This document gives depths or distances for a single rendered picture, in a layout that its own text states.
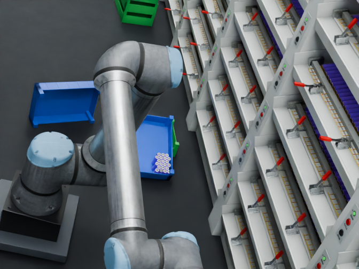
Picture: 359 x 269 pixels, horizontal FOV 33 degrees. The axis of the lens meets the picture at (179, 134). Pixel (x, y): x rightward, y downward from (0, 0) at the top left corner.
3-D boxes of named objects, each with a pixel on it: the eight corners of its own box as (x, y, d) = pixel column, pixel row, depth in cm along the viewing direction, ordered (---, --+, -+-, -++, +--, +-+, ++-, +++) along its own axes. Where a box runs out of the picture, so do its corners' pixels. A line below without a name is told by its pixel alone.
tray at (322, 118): (352, 203, 166) (357, 178, 160) (292, 76, 212) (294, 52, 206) (423, 193, 168) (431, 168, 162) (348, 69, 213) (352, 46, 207)
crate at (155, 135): (169, 180, 281) (174, 173, 274) (126, 175, 275) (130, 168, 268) (168, 123, 295) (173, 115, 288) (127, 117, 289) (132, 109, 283)
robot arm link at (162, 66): (66, 156, 230) (135, 27, 173) (110, 159, 237) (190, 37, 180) (69, 192, 222) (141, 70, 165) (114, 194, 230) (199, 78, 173)
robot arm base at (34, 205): (4, 207, 218) (9, 188, 212) (17, 172, 233) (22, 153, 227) (56, 222, 221) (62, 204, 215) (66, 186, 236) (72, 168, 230)
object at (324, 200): (323, 247, 177) (328, 215, 168) (272, 117, 223) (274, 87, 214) (391, 238, 179) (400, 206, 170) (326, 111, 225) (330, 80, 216)
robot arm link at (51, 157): (18, 161, 223) (28, 126, 213) (65, 164, 230) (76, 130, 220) (22, 192, 213) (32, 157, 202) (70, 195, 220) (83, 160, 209)
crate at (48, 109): (28, 117, 286) (33, 128, 281) (34, 82, 274) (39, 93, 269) (88, 113, 302) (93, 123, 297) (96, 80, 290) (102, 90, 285)
